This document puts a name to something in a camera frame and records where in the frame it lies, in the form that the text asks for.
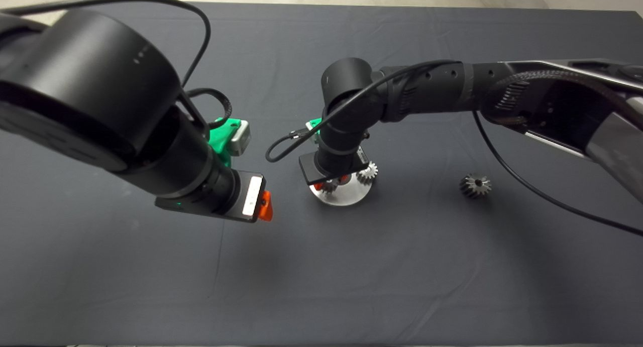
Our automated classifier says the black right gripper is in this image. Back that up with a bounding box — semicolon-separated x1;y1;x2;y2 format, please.
298;147;370;191

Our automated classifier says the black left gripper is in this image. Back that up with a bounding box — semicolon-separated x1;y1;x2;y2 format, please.
155;170;274;223

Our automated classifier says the large dark steel gear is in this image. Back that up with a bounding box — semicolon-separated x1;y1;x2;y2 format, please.
459;172;492;200

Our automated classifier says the round metal plate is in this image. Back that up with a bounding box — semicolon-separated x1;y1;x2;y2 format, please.
309;161;375;207

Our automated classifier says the dark grey table cloth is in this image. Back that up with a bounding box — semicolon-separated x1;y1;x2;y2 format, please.
0;0;643;345

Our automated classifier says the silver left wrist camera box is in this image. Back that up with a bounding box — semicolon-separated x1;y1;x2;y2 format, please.
230;120;251;156

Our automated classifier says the green left camera mount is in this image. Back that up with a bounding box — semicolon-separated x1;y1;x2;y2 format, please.
208;118;244;167

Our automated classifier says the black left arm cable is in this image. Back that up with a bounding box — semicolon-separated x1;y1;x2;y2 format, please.
0;0;234;132

